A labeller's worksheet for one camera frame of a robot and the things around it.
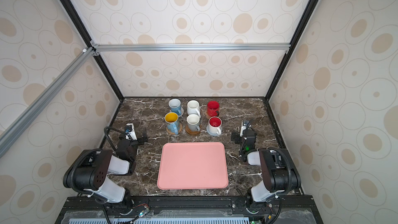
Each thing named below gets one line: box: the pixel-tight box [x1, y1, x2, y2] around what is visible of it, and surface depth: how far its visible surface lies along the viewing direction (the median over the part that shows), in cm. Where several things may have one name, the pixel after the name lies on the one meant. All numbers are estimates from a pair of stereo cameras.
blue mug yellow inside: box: [164, 112, 180, 135], surface depth 94 cm
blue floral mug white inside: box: [168, 98, 182, 116], surface depth 105 cm
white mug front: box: [186, 113, 201, 132], surface depth 97 cm
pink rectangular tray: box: [156, 142, 229, 190], surface depth 89 cm
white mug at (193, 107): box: [186, 99, 202, 119], surface depth 106 cm
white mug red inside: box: [208, 116, 223, 136], surface depth 99 cm
